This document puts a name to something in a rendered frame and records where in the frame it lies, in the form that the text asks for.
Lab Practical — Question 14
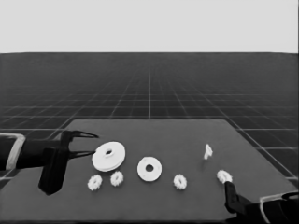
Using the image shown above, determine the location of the large thick white disc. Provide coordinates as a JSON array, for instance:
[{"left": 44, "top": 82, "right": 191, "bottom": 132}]
[{"left": 91, "top": 141, "right": 127, "bottom": 173}]

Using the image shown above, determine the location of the small white toothed gear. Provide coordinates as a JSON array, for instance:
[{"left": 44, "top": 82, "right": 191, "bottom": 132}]
[
  {"left": 173, "top": 174, "right": 188, "bottom": 190},
  {"left": 216, "top": 169, "right": 234, "bottom": 185},
  {"left": 87, "top": 174, "right": 104, "bottom": 192},
  {"left": 109, "top": 170, "right": 125, "bottom": 188}
]

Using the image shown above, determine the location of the small white T-shaped piece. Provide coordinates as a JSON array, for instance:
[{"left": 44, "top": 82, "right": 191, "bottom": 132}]
[{"left": 203, "top": 143, "right": 214, "bottom": 161}]

